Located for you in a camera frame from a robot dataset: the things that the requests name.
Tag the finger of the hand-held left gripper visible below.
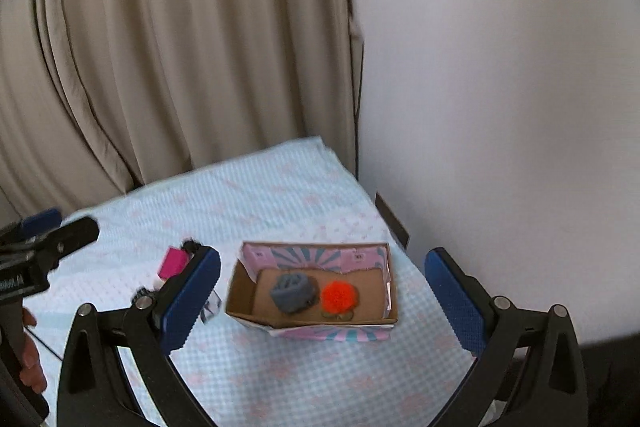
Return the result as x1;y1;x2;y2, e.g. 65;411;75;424
15;216;100;265
0;208;64;249

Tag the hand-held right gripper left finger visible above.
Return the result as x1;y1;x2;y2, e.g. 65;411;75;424
56;243;223;427

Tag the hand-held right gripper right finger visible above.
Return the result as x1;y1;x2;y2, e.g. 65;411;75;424
424;247;590;427

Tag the pink soft block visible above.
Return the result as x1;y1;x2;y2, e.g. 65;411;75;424
159;247;190;280

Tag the grey pompom ball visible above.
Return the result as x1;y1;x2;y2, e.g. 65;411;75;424
270;273;319;315

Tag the orange pompom ball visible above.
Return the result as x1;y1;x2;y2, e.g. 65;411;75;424
320;281;358;315

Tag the pink and blue cardboard box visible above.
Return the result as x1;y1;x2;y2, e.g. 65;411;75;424
225;241;399;343

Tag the person's left hand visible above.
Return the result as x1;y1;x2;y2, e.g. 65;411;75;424
19;306;49;394

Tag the clear plastic packet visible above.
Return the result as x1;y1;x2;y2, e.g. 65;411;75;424
199;289;224;325

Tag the light blue printed blanket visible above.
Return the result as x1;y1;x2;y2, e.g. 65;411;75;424
0;136;482;427

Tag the beige curtain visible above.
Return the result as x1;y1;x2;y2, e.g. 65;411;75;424
0;0;367;214

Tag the thin black cable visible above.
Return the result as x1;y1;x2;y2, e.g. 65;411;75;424
24;328;64;364

